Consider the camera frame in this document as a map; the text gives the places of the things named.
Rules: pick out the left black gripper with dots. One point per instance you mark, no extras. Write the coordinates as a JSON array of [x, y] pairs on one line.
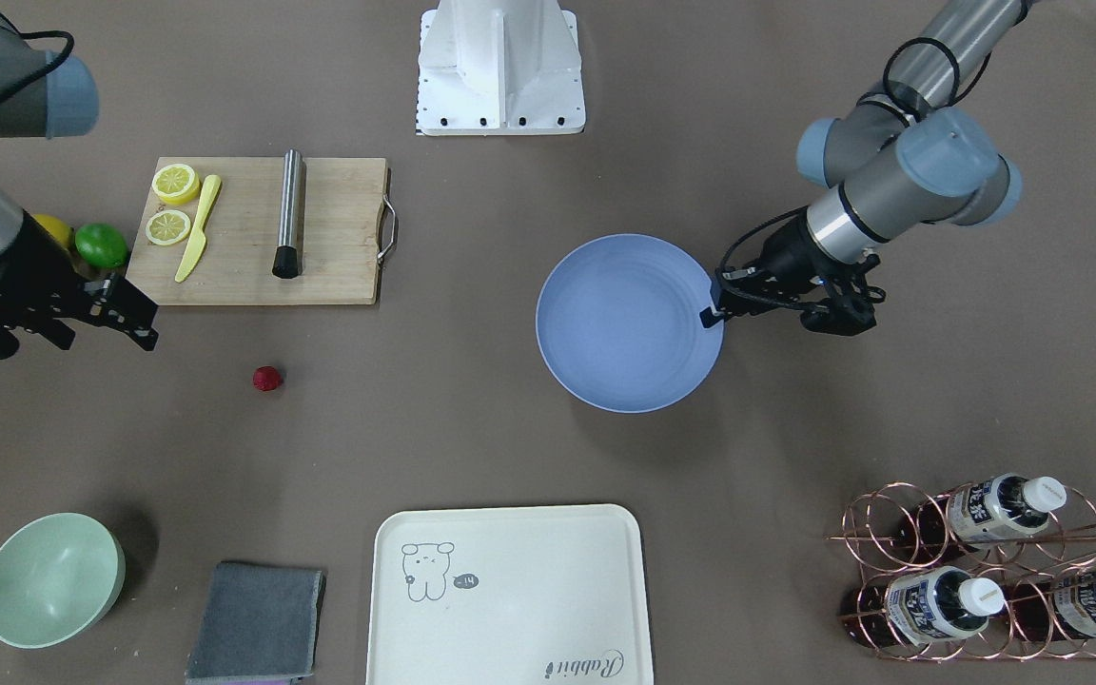
[[789, 258]]

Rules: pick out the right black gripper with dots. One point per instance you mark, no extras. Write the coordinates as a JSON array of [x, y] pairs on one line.
[[31, 269]]

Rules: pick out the red strawberry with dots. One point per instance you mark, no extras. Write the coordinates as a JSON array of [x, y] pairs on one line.
[[267, 378]]

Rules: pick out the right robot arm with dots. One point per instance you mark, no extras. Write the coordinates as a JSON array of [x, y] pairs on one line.
[[47, 92]]

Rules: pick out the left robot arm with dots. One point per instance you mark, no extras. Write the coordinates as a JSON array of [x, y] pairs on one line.
[[906, 154]]

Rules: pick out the blue plate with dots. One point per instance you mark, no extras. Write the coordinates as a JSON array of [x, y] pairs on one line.
[[617, 324]]

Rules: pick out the green lime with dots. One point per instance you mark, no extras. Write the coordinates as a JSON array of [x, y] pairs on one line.
[[101, 245]]

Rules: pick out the yellow lemon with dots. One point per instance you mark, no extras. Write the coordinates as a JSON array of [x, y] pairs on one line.
[[58, 230]]

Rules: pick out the yellow plastic knife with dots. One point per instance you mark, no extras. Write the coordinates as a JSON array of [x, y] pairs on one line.
[[196, 241]]

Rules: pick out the lemon half slice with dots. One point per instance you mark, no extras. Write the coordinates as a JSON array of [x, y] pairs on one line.
[[168, 227], [176, 184]]

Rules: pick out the wooden cutting board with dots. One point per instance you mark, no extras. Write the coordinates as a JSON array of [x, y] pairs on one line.
[[346, 228]]

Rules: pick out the steel knife sharpener rod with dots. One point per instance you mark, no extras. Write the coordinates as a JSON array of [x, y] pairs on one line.
[[288, 256]]

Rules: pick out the green bowl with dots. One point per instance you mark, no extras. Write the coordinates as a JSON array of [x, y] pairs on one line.
[[59, 574]]

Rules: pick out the cream serving tray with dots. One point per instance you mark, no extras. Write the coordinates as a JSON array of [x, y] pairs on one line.
[[510, 595]]

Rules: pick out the dark drink bottle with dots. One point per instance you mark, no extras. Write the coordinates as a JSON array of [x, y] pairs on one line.
[[975, 516], [943, 604], [1056, 610]]

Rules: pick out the grey folded cloth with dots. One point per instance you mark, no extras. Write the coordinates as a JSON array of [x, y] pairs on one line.
[[259, 625]]

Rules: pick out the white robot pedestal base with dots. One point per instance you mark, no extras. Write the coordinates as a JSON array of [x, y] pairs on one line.
[[499, 68]]

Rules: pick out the copper wire bottle rack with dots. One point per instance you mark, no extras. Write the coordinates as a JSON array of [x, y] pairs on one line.
[[881, 531]]

